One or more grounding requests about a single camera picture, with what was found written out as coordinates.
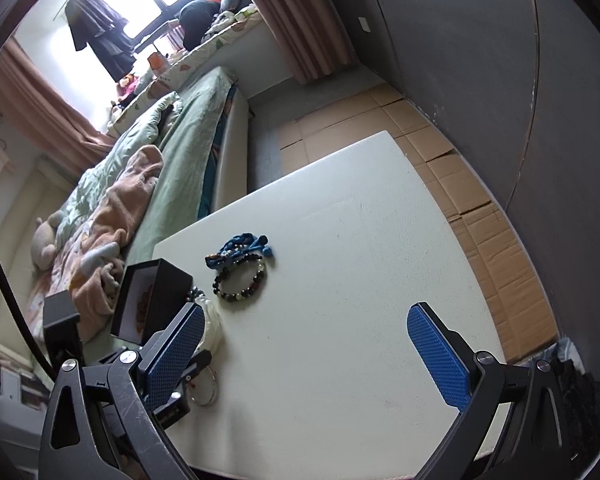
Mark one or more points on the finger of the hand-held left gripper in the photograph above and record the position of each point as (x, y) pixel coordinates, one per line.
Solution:
(197, 364)

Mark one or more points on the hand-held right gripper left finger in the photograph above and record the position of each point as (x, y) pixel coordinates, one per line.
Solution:
(175, 355)

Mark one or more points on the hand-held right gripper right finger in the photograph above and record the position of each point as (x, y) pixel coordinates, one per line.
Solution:
(437, 355)

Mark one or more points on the thin silver bangle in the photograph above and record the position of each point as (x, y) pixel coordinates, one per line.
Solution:
(215, 385)

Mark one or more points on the white bangle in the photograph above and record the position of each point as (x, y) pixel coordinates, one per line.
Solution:
(212, 330)

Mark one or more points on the black jewelry box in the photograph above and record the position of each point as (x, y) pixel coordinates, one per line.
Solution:
(172, 280)

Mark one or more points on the beige plush toy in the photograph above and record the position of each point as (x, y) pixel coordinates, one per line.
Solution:
(45, 247)

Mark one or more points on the pink blanket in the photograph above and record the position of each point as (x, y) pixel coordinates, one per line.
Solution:
(120, 210)

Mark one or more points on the flattened cardboard sheets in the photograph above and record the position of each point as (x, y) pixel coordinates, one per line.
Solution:
(480, 220)

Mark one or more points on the black textured cloth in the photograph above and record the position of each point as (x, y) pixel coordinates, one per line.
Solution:
(577, 400)

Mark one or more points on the green quilt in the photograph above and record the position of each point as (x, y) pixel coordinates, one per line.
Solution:
(120, 160)

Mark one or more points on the bed with green sheet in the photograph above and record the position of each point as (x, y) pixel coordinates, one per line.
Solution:
(190, 150)

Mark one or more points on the long pink curtain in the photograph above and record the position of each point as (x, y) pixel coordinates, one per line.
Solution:
(35, 95)

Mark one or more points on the colourful plush toys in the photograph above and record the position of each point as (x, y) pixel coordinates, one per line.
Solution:
(128, 87)

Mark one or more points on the orange packet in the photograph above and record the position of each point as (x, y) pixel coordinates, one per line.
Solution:
(156, 61)

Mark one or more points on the hanging dark clothes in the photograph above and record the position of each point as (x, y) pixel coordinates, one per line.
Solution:
(100, 25)

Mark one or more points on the floral windowsill cushion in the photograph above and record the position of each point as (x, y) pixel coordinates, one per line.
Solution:
(215, 40)

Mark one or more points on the black bag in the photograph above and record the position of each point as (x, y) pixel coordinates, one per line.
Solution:
(197, 22)

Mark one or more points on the white wall socket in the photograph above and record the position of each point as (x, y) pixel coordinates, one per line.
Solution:
(364, 24)

